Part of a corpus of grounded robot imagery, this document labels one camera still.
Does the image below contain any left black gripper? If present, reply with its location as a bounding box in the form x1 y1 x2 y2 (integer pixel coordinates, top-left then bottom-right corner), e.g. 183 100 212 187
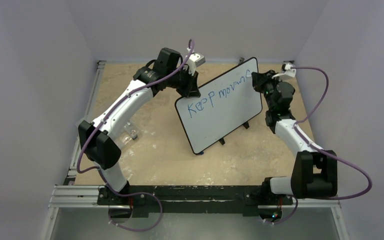
166 66 199 98

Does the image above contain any white whiteboard black frame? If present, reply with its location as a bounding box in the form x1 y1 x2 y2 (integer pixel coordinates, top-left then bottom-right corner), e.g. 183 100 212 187
174 57 263 155

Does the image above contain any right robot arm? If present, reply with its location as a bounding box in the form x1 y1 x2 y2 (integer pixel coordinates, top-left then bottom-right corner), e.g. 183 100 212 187
251 70 338 204

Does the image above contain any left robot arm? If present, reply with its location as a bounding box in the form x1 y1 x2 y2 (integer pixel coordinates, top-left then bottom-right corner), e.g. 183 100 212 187
77 46 206 205

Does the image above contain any clear plastic bag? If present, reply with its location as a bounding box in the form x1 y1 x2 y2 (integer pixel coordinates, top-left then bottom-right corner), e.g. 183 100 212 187
77 115 139 143

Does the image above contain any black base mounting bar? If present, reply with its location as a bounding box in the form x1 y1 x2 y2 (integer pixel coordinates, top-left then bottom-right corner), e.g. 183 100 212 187
97 185 293 218

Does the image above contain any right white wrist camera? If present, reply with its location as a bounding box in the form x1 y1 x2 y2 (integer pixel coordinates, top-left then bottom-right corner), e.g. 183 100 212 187
272 62 297 81

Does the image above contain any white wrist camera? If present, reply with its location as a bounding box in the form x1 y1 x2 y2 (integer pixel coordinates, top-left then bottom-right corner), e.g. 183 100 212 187
186 53 206 76
272 62 297 81

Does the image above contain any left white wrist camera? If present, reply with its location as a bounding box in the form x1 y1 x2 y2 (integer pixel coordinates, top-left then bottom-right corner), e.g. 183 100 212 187
186 53 206 76

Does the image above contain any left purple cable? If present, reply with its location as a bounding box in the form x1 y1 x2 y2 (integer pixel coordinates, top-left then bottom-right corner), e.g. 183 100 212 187
76 39 195 193

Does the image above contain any purple cable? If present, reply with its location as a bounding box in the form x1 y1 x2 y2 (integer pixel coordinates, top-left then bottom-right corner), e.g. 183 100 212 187
291 66 373 201
76 39 195 193

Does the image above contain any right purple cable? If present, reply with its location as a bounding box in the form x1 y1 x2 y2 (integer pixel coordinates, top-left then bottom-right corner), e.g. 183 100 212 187
291 66 373 201

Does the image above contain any aluminium frame rail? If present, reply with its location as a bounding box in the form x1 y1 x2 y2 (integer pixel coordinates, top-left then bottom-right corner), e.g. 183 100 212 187
39 60 107 240

